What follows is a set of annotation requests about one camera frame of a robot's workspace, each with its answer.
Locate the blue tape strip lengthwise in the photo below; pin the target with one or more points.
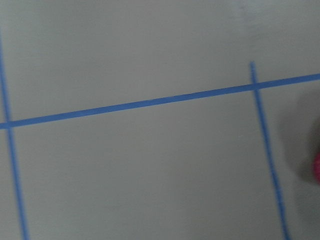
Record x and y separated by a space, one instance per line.
269 153

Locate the blue tape strip crosswise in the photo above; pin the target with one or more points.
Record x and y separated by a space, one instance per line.
160 101

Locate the lone red yellow apple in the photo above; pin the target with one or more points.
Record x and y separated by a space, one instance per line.
316 167

